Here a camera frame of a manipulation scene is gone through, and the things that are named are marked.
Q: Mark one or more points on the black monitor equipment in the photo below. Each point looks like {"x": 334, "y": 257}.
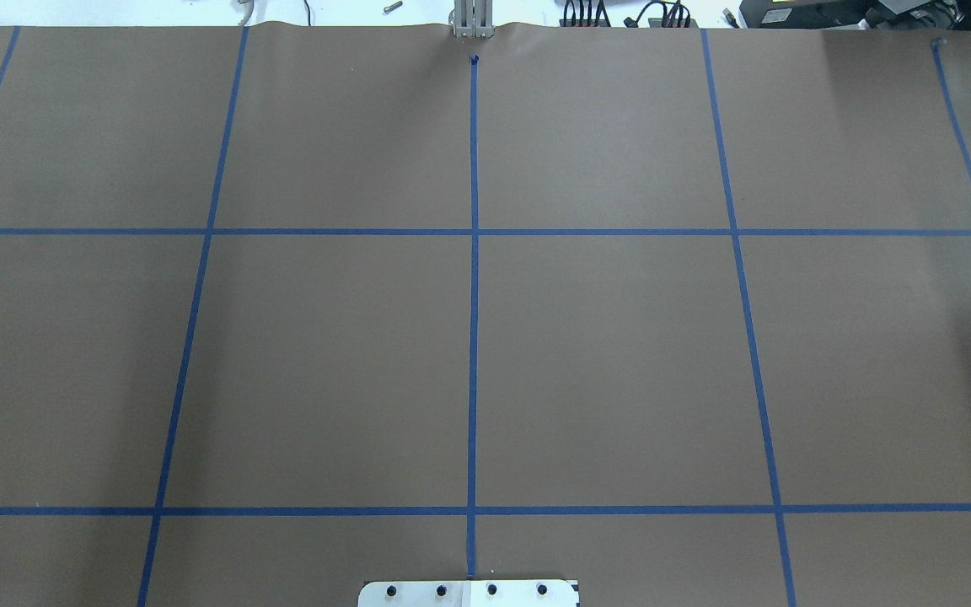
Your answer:
{"x": 856, "y": 15}

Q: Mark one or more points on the aluminium frame post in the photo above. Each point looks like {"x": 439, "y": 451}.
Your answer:
{"x": 472, "y": 19}

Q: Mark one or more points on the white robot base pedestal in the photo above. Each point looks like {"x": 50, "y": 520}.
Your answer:
{"x": 504, "y": 592}

